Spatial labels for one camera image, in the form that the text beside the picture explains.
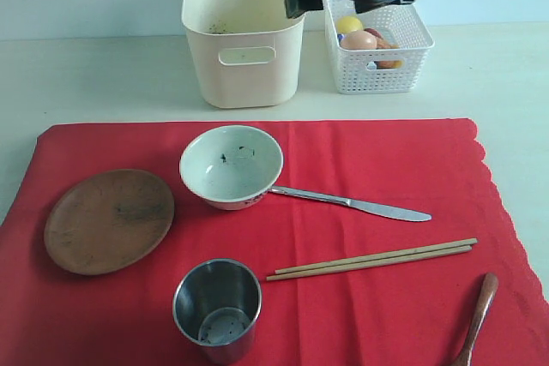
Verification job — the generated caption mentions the yellow lemon with sticker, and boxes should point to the yellow lemon with sticker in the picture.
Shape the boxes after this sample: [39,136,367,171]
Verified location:
[335,15,364,35]

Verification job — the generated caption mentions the brown egg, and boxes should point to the brown egg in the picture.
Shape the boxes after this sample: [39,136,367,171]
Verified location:
[340,31,377,51]

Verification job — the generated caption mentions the red toy sausage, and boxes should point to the red toy sausage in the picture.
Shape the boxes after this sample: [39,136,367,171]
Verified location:
[365,27,383,39]

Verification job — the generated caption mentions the orange fried chicken piece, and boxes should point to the orange fried chicken piece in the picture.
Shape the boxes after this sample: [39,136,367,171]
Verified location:
[377,38,399,50]

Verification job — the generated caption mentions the white ceramic bowl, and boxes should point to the white ceramic bowl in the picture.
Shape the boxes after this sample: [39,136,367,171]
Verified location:
[179,124,284,211]

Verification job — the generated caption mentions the silver table knife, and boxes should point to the silver table knife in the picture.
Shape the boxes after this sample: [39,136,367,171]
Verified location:
[269,185,432,222]

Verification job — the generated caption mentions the brown wooden plate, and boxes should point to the brown wooden plate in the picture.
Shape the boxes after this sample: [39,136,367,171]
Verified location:
[44,169,175,276]

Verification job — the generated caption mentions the wooden chopstick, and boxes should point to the wooden chopstick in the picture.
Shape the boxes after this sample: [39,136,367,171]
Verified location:
[274,238,478,274]
[266,245,472,281]

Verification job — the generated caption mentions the stainless steel cup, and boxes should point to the stainless steel cup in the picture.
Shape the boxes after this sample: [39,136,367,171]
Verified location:
[172,259,262,365]

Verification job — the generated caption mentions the brown wooden spoon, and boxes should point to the brown wooden spoon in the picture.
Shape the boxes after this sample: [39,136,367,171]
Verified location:
[450,273,499,366]

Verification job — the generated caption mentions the yellow toy cheese wedge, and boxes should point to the yellow toy cheese wedge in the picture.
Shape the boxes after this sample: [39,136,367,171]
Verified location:
[376,60,402,69]

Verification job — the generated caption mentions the cream plastic bin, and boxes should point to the cream plastic bin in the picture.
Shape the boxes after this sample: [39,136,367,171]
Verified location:
[181,0,305,109]

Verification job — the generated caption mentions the white perforated plastic basket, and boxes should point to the white perforated plastic basket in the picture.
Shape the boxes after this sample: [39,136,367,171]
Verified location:
[323,0,434,94]

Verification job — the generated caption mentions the red tablecloth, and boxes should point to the red tablecloth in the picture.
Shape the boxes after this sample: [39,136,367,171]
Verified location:
[1,119,548,365]

